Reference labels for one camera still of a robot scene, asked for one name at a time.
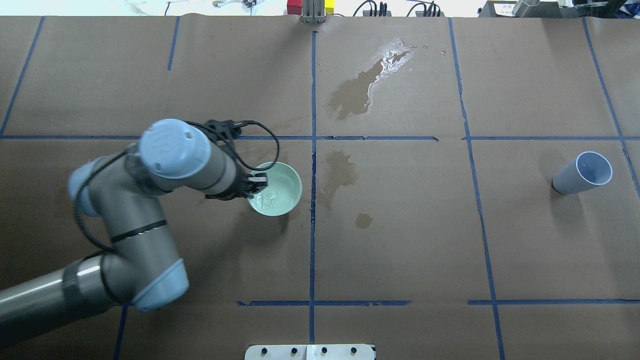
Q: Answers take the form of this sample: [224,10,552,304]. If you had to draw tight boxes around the steel tumbler cup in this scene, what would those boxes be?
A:
[512,0,541,18]

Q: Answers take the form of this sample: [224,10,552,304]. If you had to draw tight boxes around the aluminium frame post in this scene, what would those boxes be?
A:
[301,0,327,24]

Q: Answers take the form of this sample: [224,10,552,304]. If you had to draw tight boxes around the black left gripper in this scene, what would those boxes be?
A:
[205,160,269,201]

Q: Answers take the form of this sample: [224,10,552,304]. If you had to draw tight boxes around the blue-grey plastic cup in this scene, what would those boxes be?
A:
[551,151,614,195]

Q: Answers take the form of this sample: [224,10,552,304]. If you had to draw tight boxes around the yellow block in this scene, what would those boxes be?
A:
[324,0,336,14]

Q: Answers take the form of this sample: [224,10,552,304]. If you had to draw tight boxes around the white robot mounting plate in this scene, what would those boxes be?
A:
[244,343,377,360]

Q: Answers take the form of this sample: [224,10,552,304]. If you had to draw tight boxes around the left black power strip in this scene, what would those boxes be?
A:
[352,0,393,18]

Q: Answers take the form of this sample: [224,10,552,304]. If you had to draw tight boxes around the black box under tumbler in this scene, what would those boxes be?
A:
[477,0,582,19]

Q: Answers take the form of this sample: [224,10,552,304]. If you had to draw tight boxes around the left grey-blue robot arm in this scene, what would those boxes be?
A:
[1,118,274,349]

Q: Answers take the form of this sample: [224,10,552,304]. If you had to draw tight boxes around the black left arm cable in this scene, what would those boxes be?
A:
[73,119,281,253]

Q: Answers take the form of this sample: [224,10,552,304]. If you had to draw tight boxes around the light green ceramic bowl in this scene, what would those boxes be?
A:
[247,161,303,217]

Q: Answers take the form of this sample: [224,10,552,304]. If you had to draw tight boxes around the red block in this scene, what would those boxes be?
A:
[286,0,303,16]

